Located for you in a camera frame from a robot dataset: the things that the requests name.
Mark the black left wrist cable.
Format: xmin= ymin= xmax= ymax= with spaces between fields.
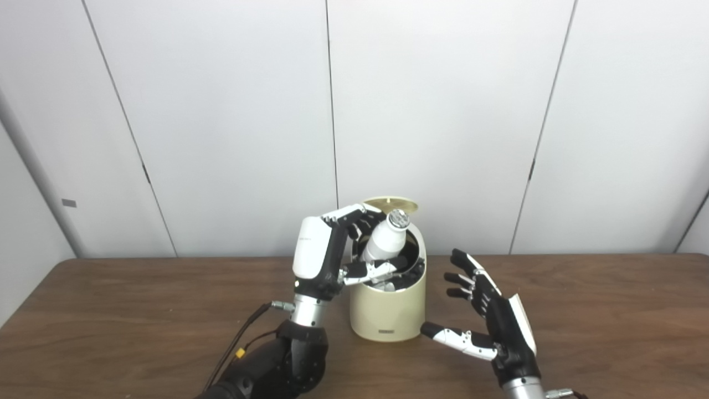
xmin=202 ymin=301 xmax=296 ymax=391

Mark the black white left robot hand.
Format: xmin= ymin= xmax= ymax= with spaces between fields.
xmin=292 ymin=203 xmax=413 ymax=303

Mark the cream round bin lid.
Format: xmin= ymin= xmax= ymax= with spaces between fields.
xmin=363 ymin=195 xmax=420 ymax=214

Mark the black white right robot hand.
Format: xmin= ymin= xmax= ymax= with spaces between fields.
xmin=420 ymin=248 xmax=541 ymax=387

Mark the cream-colored bin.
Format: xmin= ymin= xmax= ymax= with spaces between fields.
xmin=349 ymin=208 xmax=427 ymax=342

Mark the small white plastic bottle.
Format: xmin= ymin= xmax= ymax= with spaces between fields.
xmin=361 ymin=209 xmax=412 ymax=262

